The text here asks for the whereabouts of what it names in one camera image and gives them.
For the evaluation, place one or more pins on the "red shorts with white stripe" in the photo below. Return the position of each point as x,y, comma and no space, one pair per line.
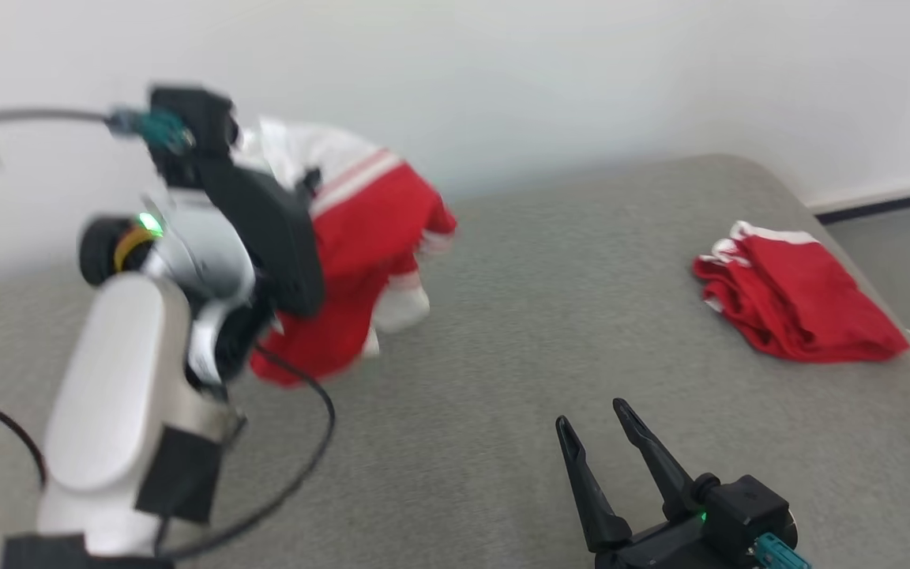
802,300

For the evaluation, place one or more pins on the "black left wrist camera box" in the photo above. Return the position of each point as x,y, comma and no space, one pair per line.
186,107

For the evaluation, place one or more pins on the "red basketball jersey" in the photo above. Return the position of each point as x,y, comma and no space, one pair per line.
360,229

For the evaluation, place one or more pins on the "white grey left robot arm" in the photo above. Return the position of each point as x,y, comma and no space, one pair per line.
107,379

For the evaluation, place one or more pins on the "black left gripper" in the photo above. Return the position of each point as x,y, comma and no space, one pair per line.
277,237

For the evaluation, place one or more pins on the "black baseboard strip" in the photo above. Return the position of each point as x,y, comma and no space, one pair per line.
897,203

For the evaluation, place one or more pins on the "grey fabric sofa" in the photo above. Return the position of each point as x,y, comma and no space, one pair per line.
502,316

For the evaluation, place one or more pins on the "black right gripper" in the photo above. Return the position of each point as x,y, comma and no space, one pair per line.
660,549

